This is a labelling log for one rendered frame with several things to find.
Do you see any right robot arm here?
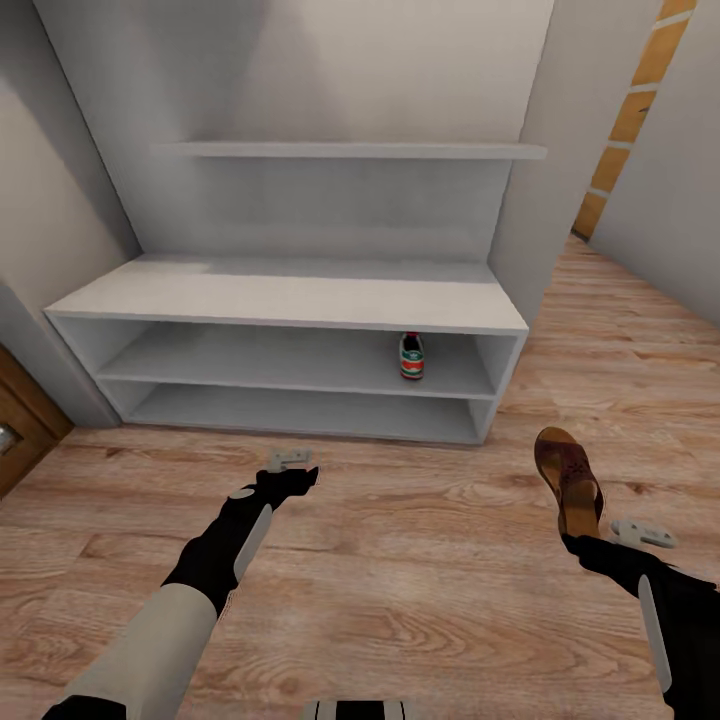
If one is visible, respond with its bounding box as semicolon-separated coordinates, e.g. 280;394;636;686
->
561;517;720;720

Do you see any gym shoe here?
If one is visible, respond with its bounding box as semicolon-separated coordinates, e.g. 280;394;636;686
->
397;331;425;380

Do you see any sandal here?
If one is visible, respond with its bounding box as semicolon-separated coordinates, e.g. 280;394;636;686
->
534;427;604;539

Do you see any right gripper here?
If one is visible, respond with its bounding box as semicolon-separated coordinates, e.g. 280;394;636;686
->
561;533;661;595

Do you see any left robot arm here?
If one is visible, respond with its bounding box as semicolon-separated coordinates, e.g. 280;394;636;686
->
39;450;319;720

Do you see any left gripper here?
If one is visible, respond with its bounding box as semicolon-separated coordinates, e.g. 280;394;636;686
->
256;467;319;504

